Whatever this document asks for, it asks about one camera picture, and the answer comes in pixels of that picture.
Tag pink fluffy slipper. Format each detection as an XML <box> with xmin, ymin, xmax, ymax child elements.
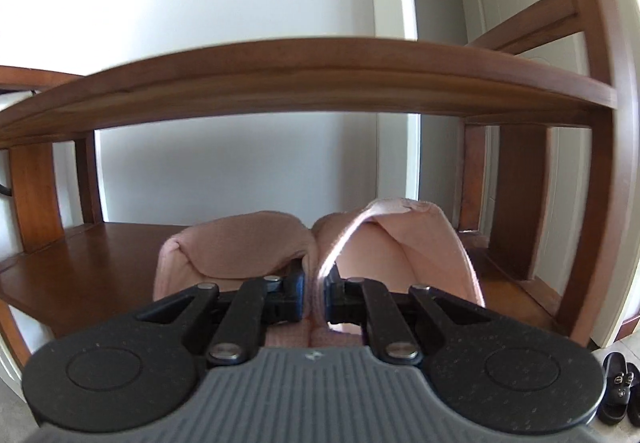
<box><xmin>152</xmin><ymin>209</ymin><xmax>321</xmax><ymax>349</ymax></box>
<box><xmin>312</xmin><ymin>197</ymin><xmax>486</xmax><ymax>349</ymax></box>

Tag black buckled sandal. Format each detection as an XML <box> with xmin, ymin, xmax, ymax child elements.
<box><xmin>597</xmin><ymin>352</ymin><xmax>632</xmax><ymax>426</ymax></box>
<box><xmin>625</xmin><ymin>360</ymin><xmax>640</xmax><ymax>404</ymax></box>

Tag wooden shoe rack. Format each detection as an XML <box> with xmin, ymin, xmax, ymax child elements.
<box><xmin>0</xmin><ymin>0</ymin><xmax>640</xmax><ymax>369</ymax></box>

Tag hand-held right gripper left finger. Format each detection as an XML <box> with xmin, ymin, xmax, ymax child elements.
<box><xmin>135</xmin><ymin>268</ymin><xmax>307</xmax><ymax>366</ymax></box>

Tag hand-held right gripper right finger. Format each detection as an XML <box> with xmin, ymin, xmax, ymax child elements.
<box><xmin>324</xmin><ymin>274</ymin><xmax>493</xmax><ymax>366</ymax></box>

